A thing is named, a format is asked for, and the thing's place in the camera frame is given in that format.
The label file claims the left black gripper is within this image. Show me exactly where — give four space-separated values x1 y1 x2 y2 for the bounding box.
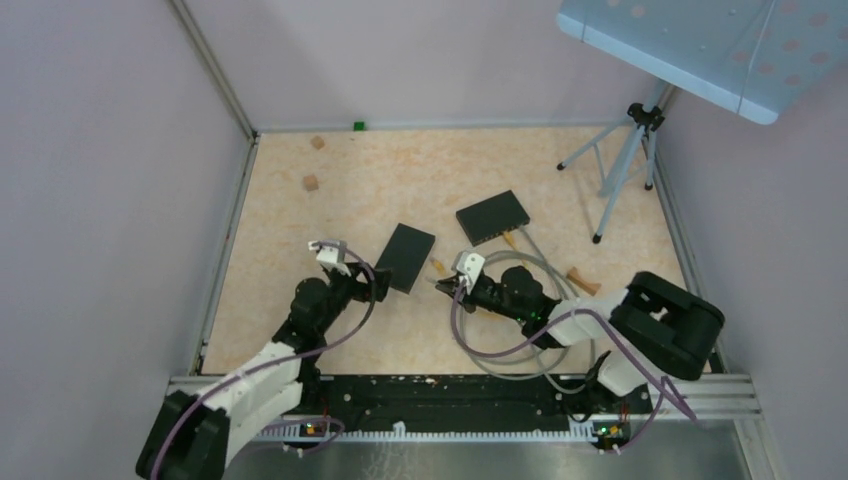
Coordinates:
317 261 395 334

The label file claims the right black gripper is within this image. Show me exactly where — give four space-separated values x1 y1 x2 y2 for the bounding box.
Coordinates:
437 273 528 323

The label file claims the yellow ethernet cable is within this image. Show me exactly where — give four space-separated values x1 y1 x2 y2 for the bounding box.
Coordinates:
429 231 531 319

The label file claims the black network switch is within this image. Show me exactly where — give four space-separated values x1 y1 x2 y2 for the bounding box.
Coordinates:
375 223 436 294
456 190 531 246

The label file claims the grey ethernet cable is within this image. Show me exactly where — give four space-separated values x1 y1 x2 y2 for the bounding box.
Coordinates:
455 226 598 396

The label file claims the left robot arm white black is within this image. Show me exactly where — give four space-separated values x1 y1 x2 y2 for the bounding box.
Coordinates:
135 262 392 479

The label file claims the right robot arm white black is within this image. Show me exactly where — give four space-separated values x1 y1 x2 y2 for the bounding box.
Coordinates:
435 266 726 412

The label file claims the wooden cube near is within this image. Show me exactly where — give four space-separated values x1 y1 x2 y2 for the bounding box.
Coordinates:
303 175 320 192

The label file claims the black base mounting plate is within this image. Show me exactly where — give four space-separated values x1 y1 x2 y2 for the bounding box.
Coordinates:
289 374 653 434

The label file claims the small wooden piece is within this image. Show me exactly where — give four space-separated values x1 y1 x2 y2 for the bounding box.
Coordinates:
566 267 602 296

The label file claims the grey tripod stand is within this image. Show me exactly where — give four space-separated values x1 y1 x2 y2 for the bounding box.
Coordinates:
556 80 675 244

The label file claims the light blue perforated board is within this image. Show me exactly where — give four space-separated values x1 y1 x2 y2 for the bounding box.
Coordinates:
556 0 847 125

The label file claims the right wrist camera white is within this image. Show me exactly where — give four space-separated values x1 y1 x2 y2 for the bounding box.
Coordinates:
451 249 486 294

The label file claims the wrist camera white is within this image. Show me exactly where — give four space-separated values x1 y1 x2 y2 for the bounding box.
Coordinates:
451 249 486 294
308 239 351 277

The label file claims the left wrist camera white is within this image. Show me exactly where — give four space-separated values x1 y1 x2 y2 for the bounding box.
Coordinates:
308 239 351 277

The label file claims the white slotted cable duct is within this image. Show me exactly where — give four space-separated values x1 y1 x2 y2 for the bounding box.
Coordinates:
254 422 598 444

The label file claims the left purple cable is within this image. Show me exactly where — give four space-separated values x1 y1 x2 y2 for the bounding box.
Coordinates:
148 241 379 480

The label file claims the purple cable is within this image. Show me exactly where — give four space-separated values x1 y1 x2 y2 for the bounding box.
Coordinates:
450 291 700 455
148 241 379 480

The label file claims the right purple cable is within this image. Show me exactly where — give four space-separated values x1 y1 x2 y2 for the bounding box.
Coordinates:
450 291 700 455

